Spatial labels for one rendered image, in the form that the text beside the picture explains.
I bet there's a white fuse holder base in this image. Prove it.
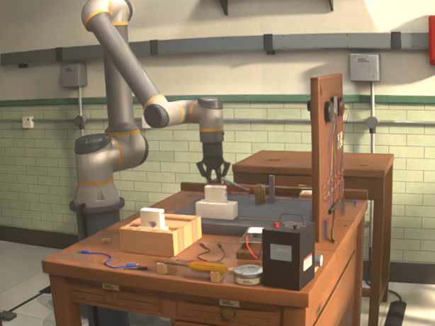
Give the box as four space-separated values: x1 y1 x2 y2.
195 199 239 221

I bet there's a small meter on wooden base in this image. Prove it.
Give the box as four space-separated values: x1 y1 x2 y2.
236 225 265 262

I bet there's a grey wire carry handle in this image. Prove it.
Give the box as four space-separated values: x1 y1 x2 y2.
278 213 307 227

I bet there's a grey knife switch lever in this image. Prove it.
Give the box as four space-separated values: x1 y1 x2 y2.
220 176 251 192

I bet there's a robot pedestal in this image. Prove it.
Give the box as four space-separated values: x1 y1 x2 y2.
69 197 130 326

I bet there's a round grey tin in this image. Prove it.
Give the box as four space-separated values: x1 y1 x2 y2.
233 264 264 286

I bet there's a dark round selector switch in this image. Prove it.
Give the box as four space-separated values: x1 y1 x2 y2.
323 96 346 124

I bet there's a black floor power strip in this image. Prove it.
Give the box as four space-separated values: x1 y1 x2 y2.
365 244 407 326

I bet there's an upright wooden panel board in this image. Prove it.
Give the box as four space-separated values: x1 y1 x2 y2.
310 72 346 243

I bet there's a red wire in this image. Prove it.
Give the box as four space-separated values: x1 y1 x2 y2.
244 234 264 262

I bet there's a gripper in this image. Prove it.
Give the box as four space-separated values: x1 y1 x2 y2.
196 141 231 183

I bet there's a dark floor box with cable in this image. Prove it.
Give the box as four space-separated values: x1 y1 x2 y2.
0 286 52 322

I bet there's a light wooden trough box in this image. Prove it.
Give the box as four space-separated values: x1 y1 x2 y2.
118 213 203 258

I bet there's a red wall box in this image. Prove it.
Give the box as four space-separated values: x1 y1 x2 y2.
428 15 435 67

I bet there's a yellow handled screwdriver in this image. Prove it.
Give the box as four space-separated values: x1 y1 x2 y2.
156 259 228 274

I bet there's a black panel cable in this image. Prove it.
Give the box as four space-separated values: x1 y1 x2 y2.
327 203 338 245

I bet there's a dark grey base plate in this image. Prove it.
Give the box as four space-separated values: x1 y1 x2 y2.
173 191 314 239

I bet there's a blue test lead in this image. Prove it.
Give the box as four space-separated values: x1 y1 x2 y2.
77 249 141 270

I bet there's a grey wall junction box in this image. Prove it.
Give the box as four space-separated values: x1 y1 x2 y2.
349 52 380 83
60 63 88 89

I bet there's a brown wooden side table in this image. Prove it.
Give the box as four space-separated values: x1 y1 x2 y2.
232 150 395 303

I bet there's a brown wooden workbench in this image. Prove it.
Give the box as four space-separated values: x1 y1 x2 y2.
41 181 370 326

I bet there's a black test lead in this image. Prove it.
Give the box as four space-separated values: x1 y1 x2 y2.
198 240 227 262

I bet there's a grey wall conduit pipe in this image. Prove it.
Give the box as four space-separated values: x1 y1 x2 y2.
0 80 435 154

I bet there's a white fuse carrier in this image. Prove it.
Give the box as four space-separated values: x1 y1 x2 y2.
140 207 169 232
204 184 228 205

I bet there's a black meter box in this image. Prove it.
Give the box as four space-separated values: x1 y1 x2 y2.
261 220 317 292

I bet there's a coloured wire bundle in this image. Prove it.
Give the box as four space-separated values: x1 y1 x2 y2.
321 91 349 209

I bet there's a grey wall cable trunking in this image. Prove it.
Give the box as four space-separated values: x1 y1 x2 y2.
0 31 431 67

